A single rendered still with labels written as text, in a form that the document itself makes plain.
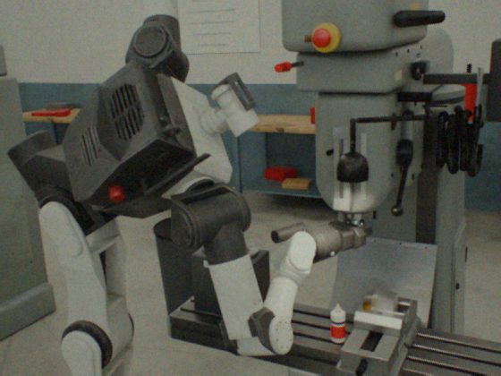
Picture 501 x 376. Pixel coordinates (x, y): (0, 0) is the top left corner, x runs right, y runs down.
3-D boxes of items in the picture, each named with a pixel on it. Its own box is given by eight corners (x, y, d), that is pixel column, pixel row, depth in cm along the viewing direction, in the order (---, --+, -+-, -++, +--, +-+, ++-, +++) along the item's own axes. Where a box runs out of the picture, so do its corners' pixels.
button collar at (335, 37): (337, 52, 121) (337, 22, 119) (311, 53, 123) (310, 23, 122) (341, 51, 122) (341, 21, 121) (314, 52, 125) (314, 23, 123)
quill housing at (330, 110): (386, 221, 141) (389, 91, 133) (309, 212, 150) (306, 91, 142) (403, 200, 157) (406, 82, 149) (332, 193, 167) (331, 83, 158)
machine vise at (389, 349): (394, 388, 139) (394, 347, 137) (335, 372, 146) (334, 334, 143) (421, 321, 169) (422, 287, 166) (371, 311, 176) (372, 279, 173)
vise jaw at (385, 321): (400, 337, 148) (400, 323, 147) (353, 327, 154) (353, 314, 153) (405, 326, 153) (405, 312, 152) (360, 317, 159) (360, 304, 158)
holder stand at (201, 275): (256, 321, 174) (252, 260, 168) (193, 309, 183) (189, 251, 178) (271, 303, 184) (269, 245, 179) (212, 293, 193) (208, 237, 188)
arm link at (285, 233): (335, 252, 142) (301, 264, 135) (312, 269, 150) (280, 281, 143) (313, 212, 145) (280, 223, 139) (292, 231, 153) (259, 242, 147)
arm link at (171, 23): (131, 12, 135) (135, 65, 131) (168, 4, 133) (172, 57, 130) (150, 36, 146) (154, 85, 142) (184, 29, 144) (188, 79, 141)
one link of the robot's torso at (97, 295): (62, 376, 149) (23, 205, 138) (98, 340, 165) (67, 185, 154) (113, 379, 144) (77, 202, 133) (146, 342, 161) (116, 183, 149)
